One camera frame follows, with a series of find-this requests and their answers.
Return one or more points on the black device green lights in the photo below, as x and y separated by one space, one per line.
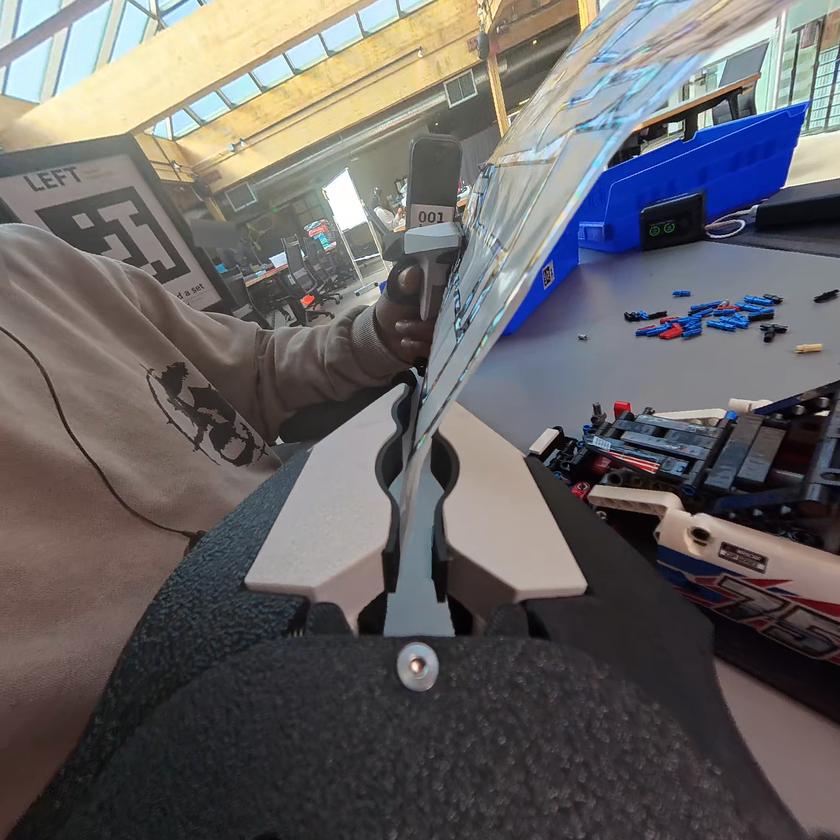
673 220

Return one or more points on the black white marker sign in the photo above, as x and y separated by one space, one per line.
105 216

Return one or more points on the white rolling board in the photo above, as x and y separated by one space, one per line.
344 210

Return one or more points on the shiny sticker sheet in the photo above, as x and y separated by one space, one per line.
525 197

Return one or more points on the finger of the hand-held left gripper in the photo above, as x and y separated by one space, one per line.
430 239

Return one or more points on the person's left forearm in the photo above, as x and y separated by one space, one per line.
262 354

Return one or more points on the blue plastic bin white label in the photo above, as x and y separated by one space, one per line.
722 170

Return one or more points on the wooden top table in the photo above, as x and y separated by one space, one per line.
709 98

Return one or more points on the toy brick race car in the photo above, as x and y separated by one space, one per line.
722 472

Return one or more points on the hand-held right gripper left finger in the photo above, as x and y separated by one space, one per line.
321 518

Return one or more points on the person's left hand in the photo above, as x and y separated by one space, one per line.
403 328

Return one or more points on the pile of blue brick pins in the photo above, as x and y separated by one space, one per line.
709 321

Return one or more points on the black office chair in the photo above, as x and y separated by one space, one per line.
308 275

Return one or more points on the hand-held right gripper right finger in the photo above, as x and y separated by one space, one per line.
512 525

